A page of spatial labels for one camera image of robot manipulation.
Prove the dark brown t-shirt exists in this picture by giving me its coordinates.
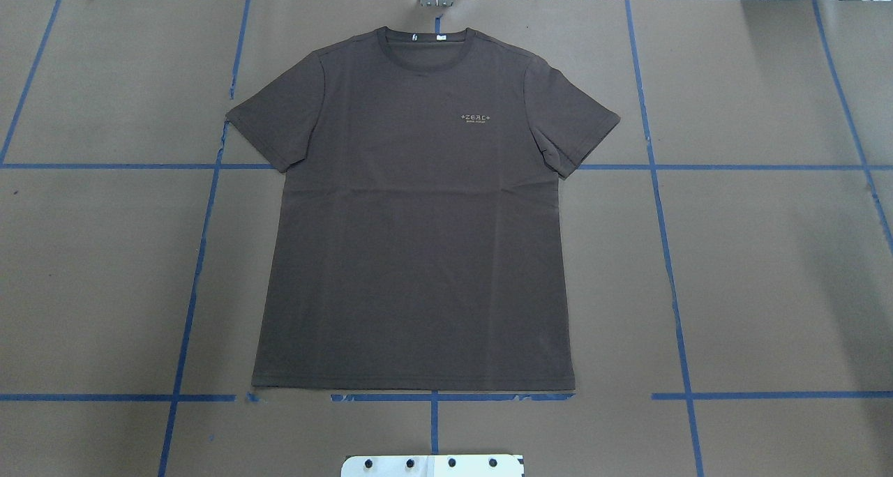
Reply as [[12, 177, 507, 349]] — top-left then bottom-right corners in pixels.
[[226, 28, 621, 391]]

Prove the brown paper table cover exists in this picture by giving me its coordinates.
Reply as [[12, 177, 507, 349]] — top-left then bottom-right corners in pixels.
[[2, 0, 891, 476]]

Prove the white pedestal base plate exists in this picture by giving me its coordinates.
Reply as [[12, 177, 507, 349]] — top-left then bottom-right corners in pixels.
[[340, 454, 526, 476]]

